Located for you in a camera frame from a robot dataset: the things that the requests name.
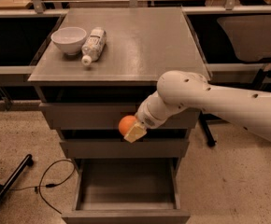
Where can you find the grey top drawer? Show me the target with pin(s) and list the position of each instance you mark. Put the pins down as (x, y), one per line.
(82, 116)

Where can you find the clear plastic water bottle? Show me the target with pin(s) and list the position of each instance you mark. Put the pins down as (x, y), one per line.
(93, 47)

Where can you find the black table stand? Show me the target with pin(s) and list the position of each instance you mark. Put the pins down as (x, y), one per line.
(256, 84)

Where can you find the grey middle drawer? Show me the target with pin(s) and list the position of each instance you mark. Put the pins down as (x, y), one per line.
(112, 148)

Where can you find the orange fruit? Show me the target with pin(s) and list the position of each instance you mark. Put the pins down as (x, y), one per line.
(127, 124)

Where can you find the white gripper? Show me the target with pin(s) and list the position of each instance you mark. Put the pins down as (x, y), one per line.
(146, 117)

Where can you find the grey plastic bin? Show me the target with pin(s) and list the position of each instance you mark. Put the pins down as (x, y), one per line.
(250, 36)

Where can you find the white ceramic bowl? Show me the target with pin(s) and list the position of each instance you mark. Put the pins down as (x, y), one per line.
(69, 40)

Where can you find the grey open bottom drawer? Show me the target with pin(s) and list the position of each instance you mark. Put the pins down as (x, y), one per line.
(126, 191)

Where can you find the grey drawer cabinet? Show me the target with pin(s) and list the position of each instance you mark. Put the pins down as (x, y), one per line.
(142, 44)

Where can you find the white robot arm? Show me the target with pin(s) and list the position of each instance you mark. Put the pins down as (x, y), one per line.
(178, 91)

